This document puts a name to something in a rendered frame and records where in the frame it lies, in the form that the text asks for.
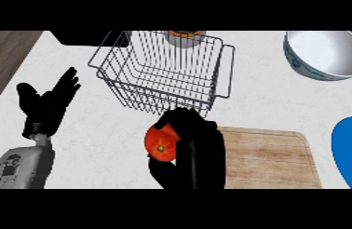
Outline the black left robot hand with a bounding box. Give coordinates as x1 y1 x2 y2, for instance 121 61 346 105
15 66 83 139

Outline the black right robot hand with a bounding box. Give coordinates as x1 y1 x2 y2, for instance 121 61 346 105
146 107 226 190

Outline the red tomato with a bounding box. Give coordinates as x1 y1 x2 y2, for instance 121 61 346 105
143 122 182 163

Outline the wooden cutting board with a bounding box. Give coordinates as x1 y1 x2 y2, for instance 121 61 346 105
216 126 322 190

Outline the black appliance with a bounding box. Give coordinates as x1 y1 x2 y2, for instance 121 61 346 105
49 30 131 48

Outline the blue round object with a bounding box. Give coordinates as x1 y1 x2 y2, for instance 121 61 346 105
330 115 352 190

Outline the grey can with orange lid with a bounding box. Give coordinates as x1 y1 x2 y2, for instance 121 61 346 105
164 30 207 49

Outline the white bowl with blue pattern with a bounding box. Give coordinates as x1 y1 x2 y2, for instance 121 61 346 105
282 30 352 82

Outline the grey wire basket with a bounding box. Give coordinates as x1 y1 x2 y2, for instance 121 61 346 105
87 30 236 118

